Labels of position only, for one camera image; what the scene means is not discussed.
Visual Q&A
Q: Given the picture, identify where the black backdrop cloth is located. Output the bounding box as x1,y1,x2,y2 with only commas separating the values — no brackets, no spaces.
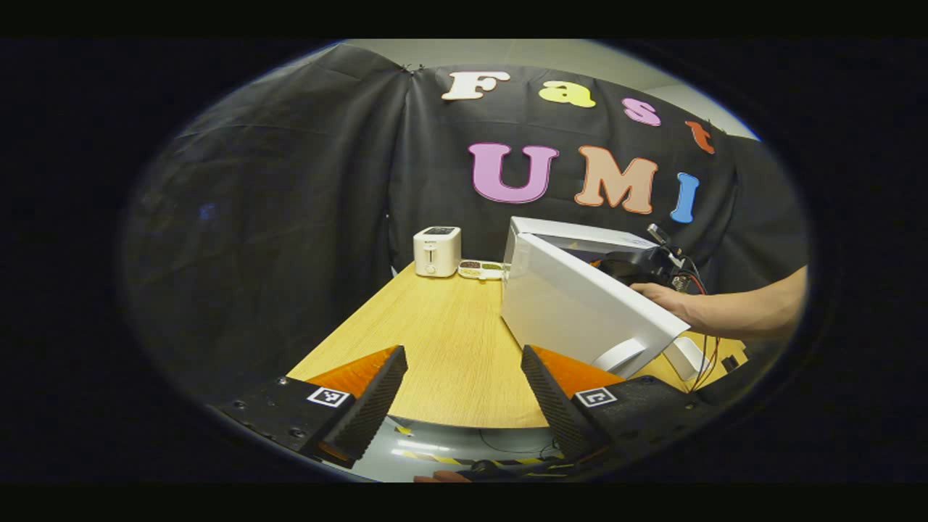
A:
123,43,809,403

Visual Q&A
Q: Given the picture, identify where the small divided snack tray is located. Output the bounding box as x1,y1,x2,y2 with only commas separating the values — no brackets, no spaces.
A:
458,260,505,281

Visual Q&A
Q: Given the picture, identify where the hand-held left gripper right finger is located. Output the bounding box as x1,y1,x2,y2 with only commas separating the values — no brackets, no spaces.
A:
521,344,720,465

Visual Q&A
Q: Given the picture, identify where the white microwave oven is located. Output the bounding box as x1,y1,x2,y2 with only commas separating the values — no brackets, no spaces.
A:
500,216,710,382

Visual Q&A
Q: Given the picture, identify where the red and black cable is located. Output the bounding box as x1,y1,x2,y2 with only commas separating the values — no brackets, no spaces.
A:
685,272,724,394

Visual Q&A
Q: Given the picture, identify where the white toaster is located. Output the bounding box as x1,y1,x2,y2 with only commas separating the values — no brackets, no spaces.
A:
413,226,462,278

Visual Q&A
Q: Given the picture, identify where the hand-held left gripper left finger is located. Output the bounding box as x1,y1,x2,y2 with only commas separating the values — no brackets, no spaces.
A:
210,344,409,471

